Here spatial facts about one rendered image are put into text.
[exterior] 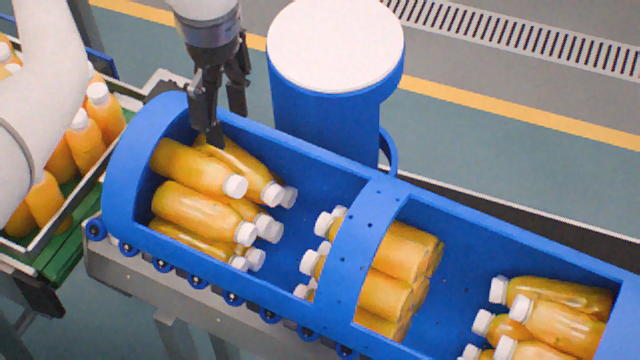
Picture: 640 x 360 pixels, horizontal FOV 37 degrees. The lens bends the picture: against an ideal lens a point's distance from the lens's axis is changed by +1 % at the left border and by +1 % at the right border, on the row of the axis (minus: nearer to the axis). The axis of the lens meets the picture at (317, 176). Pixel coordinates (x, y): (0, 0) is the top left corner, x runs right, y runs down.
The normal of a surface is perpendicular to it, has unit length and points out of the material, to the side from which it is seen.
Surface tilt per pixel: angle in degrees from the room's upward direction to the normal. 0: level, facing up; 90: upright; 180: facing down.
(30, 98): 44
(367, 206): 5
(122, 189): 50
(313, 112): 90
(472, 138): 0
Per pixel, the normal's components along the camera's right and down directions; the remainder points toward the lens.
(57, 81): 0.63, -0.61
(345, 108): 0.14, 0.81
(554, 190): -0.04, -0.57
